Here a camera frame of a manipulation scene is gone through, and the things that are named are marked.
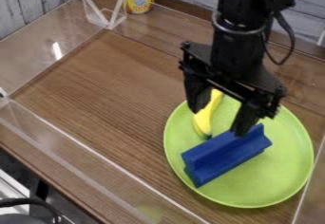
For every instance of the clear acrylic enclosure wall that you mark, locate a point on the clear acrylic enclosure wall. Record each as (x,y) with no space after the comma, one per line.
(90,92)

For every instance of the blue T-shaped block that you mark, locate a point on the blue T-shaped block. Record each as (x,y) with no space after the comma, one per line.
(219,154)

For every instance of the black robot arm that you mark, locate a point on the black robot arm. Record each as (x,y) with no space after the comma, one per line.
(250,16)

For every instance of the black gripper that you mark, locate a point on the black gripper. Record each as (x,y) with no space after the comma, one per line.
(229,65)

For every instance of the green round plate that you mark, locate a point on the green round plate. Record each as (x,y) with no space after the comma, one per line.
(263,181)

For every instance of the yellow banana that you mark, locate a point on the yellow banana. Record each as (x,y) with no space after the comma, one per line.
(202,119)

